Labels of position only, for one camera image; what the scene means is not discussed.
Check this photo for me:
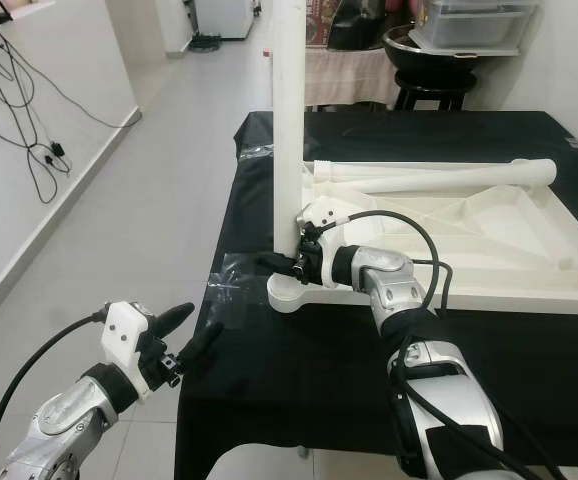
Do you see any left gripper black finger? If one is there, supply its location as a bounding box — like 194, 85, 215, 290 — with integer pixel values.
177, 320, 226, 379
154, 302, 197, 339

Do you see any clear tape patch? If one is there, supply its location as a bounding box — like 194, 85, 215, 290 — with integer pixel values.
209, 255, 275, 321
237, 145, 275, 161

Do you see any beige cloth covered table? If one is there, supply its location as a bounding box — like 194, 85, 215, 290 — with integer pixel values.
304, 48, 400, 109

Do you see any white plastic ribbed table top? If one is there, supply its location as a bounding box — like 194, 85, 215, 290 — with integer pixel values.
267, 158, 578, 314

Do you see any small black floor object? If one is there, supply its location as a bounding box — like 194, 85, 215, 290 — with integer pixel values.
189, 35, 225, 53

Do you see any large black round basin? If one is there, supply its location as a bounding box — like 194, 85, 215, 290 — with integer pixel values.
381, 25, 480, 79

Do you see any red printed box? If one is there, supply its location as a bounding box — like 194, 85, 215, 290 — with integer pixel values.
304, 0, 330, 46

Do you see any white tall appliance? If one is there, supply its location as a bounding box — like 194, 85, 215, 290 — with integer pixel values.
194, 0, 260, 41

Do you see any clear plastic storage box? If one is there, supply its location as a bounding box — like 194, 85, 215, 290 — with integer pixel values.
409, 0, 540, 56

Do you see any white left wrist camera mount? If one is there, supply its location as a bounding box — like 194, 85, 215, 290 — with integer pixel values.
101, 300, 160, 399

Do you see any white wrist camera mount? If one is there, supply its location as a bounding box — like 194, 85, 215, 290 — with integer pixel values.
294, 198, 350, 286
101, 300, 160, 399

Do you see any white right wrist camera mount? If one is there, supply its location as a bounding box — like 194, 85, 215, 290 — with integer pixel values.
294, 198, 350, 286

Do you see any long thin black wall cable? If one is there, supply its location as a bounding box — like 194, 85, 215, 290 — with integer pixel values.
0, 35, 140, 129

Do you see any looped black wall cable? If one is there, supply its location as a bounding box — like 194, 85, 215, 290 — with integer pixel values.
0, 30, 75, 206

